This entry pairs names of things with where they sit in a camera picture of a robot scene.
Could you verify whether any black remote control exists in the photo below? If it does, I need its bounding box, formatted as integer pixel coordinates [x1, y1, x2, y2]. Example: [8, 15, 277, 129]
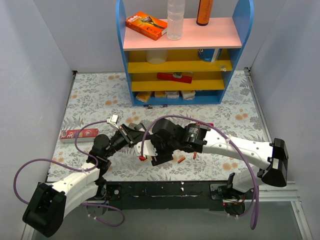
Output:
[128, 122, 146, 132]

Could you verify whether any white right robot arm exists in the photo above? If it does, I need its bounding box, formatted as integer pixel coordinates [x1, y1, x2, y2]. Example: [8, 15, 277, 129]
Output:
[146, 118, 289, 199]

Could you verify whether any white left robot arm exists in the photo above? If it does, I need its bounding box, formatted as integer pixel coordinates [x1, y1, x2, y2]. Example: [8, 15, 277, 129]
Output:
[22, 123, 146, 237]

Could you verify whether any red white remote control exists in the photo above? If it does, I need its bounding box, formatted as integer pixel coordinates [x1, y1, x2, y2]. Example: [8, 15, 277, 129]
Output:
[196, 122, 214, 127]

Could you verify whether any red toothpaste box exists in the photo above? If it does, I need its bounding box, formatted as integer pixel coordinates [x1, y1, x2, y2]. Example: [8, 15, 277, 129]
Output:
[59, 128, 100, 144]

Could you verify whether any yellow tissue pack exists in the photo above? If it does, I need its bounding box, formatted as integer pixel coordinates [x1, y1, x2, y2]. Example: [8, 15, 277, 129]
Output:
[135, 91, 153, 103]

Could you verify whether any white tissue pack middle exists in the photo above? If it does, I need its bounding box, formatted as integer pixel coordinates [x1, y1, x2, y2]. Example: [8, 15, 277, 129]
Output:
[165, 91, 180, 99]

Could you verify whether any white tissue pack right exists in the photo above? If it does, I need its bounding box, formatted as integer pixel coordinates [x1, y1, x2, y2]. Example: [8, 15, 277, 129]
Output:
[180, 90, 196, 101]

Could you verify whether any red flat box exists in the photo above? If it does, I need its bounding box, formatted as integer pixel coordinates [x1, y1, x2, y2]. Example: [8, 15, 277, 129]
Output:
[156, 72, 193, 84]

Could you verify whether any blue shelf unit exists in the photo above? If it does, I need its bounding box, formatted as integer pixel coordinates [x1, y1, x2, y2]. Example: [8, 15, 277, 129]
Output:
[115, 0, 255, 106]

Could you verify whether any white plastic cup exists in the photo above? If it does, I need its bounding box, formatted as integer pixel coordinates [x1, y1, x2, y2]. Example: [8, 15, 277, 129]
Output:
[145, 50, 168, 65]

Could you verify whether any blue white can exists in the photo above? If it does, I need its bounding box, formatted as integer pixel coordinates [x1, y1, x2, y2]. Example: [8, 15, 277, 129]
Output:
[197, 48, 222, 63]

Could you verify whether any orange razor box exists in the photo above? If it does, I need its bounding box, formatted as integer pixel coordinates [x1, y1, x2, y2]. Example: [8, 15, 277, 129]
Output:
[125, 11, 168, 41]

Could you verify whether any clear plastic bottle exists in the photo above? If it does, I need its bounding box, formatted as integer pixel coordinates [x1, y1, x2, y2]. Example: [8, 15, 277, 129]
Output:
[167, 0, 186, 41]

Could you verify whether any orange cologne bottle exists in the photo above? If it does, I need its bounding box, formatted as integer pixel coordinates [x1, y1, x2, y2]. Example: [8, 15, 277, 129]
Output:
[196, 0, 214, 26]

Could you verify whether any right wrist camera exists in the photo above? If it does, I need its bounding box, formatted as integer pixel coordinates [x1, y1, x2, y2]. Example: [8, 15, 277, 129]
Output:
[134, 139, 158, 162]

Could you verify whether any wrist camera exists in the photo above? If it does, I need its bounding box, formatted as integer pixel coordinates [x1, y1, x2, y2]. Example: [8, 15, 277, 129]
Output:
[134, 139, 158, 162]
[107, 114, 119, 131]

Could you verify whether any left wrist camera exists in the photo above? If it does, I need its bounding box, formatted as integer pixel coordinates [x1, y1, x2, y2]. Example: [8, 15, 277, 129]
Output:
[107, 114, 119, 131]

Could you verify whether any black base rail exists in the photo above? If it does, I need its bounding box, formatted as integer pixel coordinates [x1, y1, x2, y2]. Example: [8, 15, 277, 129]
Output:
[106, 180, 238, 211]

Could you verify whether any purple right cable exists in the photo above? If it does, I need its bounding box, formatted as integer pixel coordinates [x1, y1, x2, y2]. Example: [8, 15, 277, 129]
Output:
[139, 114, 260, 230]

